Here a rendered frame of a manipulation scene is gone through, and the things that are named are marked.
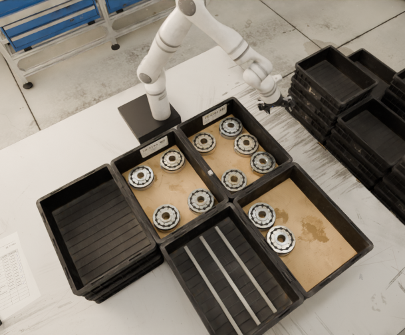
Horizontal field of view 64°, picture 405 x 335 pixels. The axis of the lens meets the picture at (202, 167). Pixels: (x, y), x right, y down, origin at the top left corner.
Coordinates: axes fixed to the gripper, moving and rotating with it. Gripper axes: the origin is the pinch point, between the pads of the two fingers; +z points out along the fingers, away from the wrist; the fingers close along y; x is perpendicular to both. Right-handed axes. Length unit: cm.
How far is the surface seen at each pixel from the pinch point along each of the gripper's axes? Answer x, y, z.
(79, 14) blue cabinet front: 116, -164, 16
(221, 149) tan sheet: -17.8, -23.5, -6.0
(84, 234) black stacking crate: -58, -65, -35
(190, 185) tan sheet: -35.0, -32.3, -14.5
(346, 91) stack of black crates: 41, 23, 69
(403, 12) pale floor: 175, 71, 181
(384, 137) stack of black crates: 14, 42, 82
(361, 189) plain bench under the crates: -28.9, 29.0, 28.6
